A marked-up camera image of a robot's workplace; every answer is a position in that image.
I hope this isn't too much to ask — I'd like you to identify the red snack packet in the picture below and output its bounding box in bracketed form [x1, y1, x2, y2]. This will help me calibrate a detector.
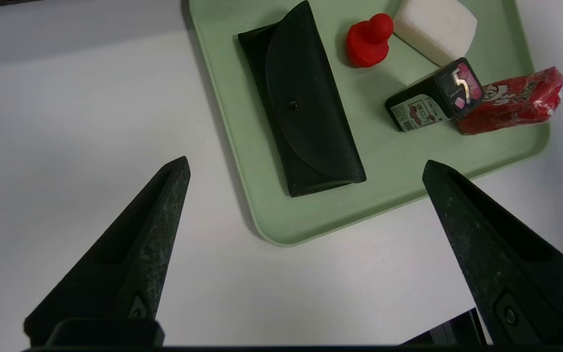
[455, 67, 563, 135]

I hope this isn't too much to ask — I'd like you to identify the light green plastic tray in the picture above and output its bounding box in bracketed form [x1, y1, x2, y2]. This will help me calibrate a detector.
[188, 0, 551, 246]

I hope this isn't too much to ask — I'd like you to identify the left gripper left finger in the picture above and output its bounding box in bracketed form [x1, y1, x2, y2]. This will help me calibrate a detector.
[24, 156, 191, 344]

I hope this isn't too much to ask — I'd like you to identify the small red rubber toy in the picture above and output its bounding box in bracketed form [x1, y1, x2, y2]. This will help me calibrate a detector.
[346, 13, 394, 68]

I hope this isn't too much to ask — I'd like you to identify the black glasses case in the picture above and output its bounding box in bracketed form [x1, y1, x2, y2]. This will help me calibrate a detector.
[238, 1, 367, 198]

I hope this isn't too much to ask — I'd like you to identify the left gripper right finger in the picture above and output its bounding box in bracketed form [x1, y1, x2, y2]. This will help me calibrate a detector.
[422, 160, 563, 344]

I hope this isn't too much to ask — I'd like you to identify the white soap bar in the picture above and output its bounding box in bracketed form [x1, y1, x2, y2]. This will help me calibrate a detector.
[393, 0, 477, 67]

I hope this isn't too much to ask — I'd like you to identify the black gum box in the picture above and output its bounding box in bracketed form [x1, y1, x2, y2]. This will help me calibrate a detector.
[385, 58, 484, 132]

